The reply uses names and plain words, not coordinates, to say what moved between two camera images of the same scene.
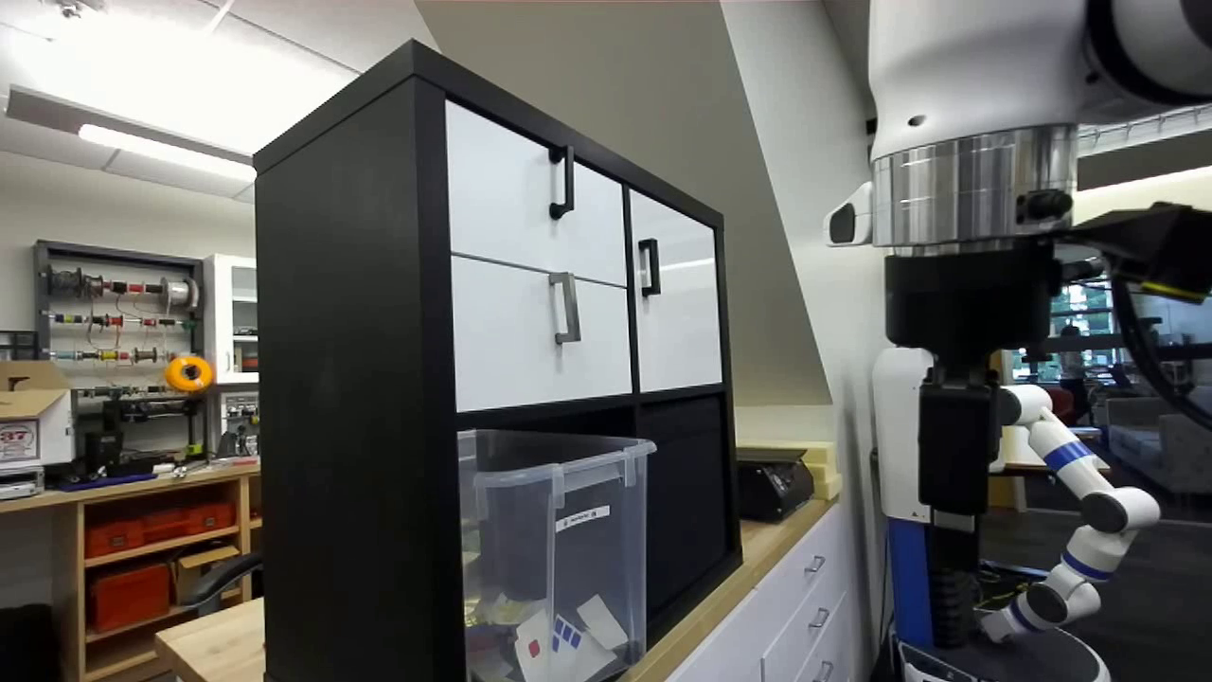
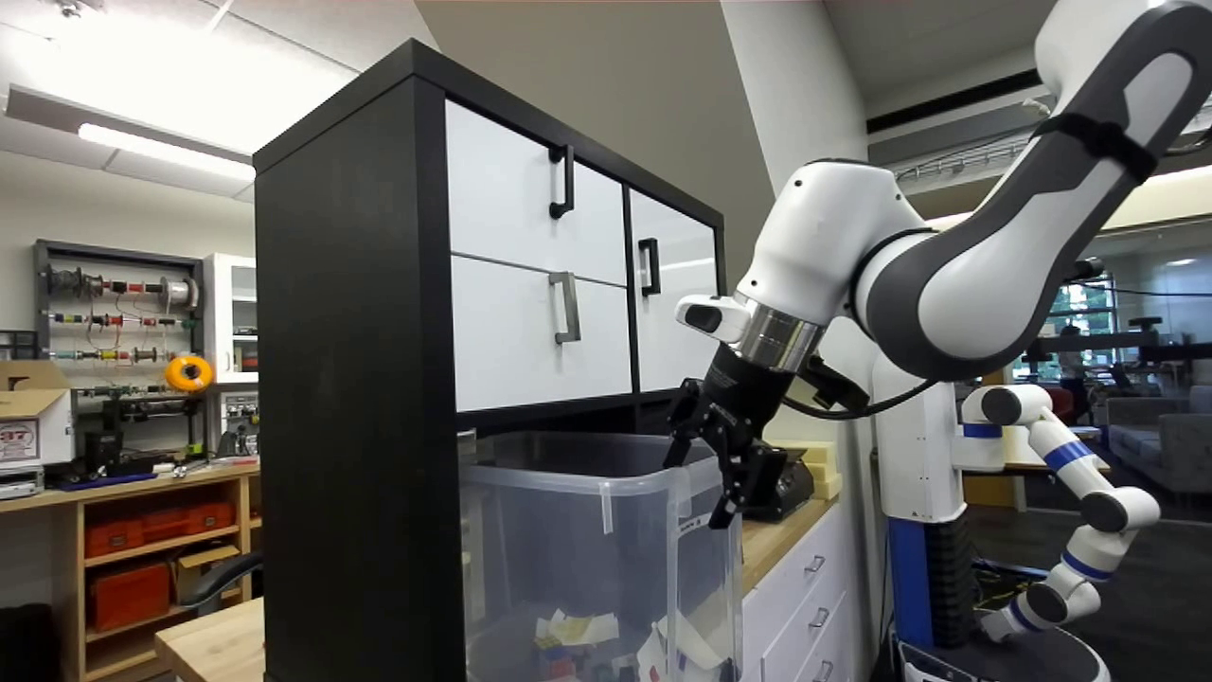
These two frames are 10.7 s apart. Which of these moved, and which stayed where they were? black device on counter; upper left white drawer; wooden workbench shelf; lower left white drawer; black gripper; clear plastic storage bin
Moved: clear plastic storage bin; black gripper
Stayed: black device on counter; upper left white drawer; wooden workbench shelf; lower left white drawer
